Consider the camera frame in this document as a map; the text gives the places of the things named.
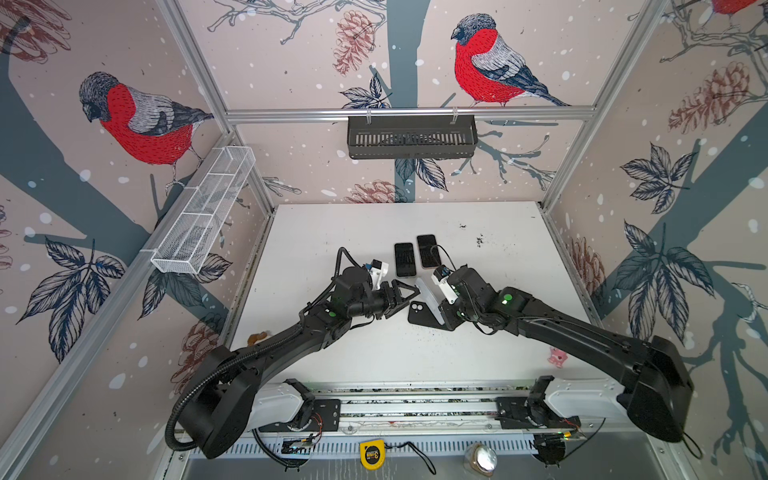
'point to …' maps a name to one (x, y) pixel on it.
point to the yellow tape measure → (372, 454)
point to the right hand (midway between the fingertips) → (437, 310)
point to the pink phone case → (429, 253)
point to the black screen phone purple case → (405, 259)
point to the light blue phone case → (405, 259)
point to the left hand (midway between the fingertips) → (415, 299)
